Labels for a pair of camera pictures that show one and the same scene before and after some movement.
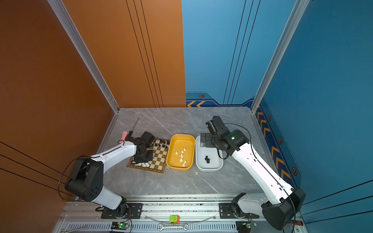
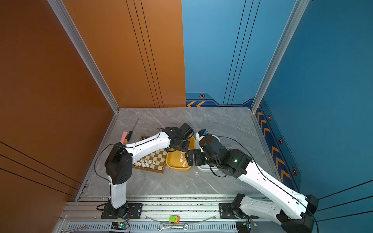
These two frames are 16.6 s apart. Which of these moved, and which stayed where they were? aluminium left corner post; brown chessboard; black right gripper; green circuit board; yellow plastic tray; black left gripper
Moved: black right gripper; black left gripper
Stayed: brown chessboard; yellow plastic tray; green circuit board; aluminium left corner post
